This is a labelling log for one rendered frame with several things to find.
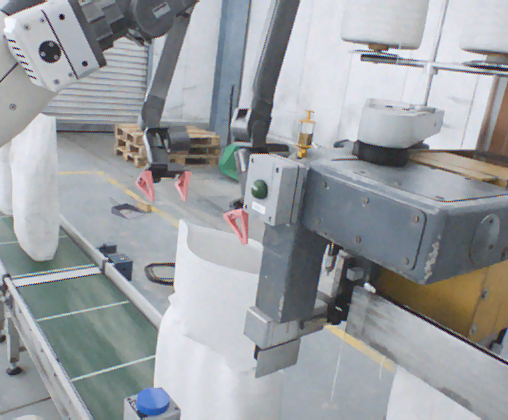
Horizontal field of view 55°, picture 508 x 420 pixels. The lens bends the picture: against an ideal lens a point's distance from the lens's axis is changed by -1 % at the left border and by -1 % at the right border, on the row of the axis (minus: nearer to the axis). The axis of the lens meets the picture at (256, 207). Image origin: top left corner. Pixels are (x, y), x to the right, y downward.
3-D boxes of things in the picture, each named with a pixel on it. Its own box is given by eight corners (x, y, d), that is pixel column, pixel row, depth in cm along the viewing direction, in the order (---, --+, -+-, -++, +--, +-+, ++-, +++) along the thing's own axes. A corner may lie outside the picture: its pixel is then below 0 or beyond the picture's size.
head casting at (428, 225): (251, 305, 83) (275, 133, 75) (347, 281, 99) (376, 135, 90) (393, 411, 61) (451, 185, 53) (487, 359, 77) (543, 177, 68)
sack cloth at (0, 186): (-21, 194, 324) (-24, 85, 304) (14, 192, 338) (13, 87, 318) (-5, 216, 291) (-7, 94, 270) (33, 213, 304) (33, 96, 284)
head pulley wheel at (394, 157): (340, 153, 80) (342, 138, 79) (374, 153, 86) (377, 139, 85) (383, 167, 74) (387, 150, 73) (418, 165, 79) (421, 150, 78)
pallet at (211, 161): (113, 153, 674) (114, 143, 670) (189, 153, 745) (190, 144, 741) (137, 168, 612) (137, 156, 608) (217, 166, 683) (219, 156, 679)
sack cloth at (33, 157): (4, 232, 270) (2, 101, 250) (44, 228, 283) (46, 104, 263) (22, 265, 235) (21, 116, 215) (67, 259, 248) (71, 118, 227)
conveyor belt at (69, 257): (-53, 176, 384) (-54, 165, 381) (0, 174, 408) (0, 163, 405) (13, 298, 222) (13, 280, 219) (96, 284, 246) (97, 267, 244)
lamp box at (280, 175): (242, 210, 76) (249, 153, 73) (264, 208, 78) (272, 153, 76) (273, 226, 70) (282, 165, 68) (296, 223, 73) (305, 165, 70)
